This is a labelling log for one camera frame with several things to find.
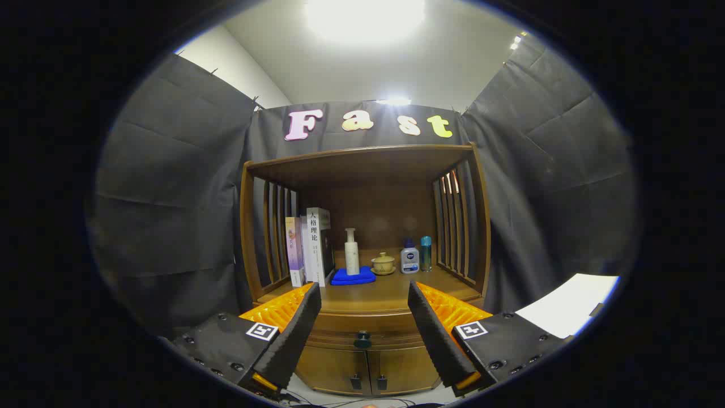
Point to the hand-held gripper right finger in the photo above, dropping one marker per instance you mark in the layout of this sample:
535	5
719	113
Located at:
436	340

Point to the purple book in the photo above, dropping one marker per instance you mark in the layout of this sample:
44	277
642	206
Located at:
294	249

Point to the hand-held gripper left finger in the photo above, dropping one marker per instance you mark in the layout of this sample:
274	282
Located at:
291	334

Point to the brown wooden drawer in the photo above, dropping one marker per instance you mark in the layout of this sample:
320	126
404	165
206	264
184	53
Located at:
368	323

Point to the teal bottle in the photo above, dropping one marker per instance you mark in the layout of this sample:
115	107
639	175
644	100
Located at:
425	255

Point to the wooden countertop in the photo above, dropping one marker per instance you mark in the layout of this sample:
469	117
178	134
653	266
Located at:
385	294

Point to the brown wooden cabinet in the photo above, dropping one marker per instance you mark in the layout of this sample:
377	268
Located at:
368	164

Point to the white table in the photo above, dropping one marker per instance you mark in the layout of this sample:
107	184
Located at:
566	306

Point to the yellow lidded teacup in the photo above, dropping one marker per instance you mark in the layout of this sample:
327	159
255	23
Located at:
383	264

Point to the white blue pump bottle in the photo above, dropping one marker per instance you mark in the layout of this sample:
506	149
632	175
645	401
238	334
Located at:
409	260

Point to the wooden cabinet door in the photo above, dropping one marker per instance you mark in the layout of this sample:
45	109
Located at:
405	368
334	368

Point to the ceiling light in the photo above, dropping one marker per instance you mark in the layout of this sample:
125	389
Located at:
365	17

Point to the white book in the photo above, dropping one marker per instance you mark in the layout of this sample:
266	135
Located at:
314	243

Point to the blue folded cloth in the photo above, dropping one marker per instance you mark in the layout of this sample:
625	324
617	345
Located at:
351	279

